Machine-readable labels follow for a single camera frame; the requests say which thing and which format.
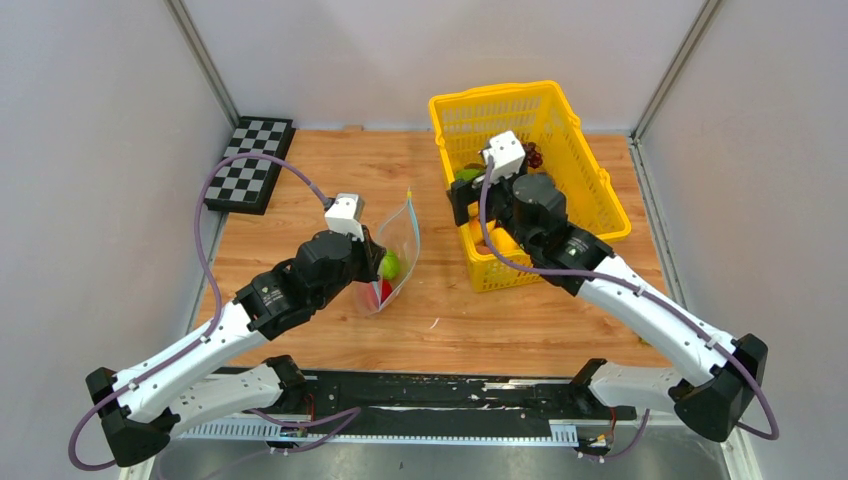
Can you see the black white checkerboard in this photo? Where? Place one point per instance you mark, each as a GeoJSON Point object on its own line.
{"type": "Point", "coordinates": [247, 184]}

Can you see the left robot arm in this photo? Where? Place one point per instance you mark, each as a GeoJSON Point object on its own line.
{"type": "Point", "coordinates": [142, 408]}

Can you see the red toy apple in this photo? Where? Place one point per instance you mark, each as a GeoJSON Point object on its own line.
{"type": "Point", "coordinates": [374, 295]}

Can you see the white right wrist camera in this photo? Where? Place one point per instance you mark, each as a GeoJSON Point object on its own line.
{"type": "Point", "coordinates": [503, 155]}

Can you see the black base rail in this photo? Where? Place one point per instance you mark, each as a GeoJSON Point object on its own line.
{"type": "Point", "coordinates": [440, 406]}

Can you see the orange toy tangerine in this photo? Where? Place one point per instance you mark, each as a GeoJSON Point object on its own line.
{"type": "Point", "coordinates": [476, 230]}

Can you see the green toy mango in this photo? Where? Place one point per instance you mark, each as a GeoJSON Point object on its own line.
{"type": "Point", "coordinates": [468, 174]}

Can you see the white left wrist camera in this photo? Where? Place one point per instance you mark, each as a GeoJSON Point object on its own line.
{"type": "Point", "coordinates": [343, 213]}

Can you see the yellow plastic basket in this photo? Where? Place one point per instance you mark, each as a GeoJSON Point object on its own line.
{"type": "Point", "coordinates": [536, 112]}

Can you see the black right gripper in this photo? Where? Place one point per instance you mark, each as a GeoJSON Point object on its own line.
{"type": "Point", "coordinates": [463, 194]}

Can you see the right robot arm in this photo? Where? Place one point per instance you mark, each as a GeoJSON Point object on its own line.
{"type": "Point", "coordinates": [715, 382]}

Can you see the dark red toy grapes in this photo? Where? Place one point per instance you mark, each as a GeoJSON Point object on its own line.
{"type": "Point", "coordinates": [533, 156]}

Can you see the light green toy cabbage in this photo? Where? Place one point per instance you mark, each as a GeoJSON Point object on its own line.
{"type": "Point", "coordinates": [390, 266]}

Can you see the clear zip top bag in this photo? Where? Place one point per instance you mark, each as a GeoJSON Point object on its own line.
{"type": "Point", "coordinates": [400, 235]}

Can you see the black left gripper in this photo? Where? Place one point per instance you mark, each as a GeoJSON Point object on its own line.
{"type": "Point", "coordinates": [372, 254]}

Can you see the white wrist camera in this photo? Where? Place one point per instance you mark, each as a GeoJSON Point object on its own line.
{"type": "Point", "coordinates": [503, 155]}
{"type": "Point", "coordinates": [343, 213]}

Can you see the yellow toy lemon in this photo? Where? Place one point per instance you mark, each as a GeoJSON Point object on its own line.
{"type": "Point", "coordinates": [502, 241]}

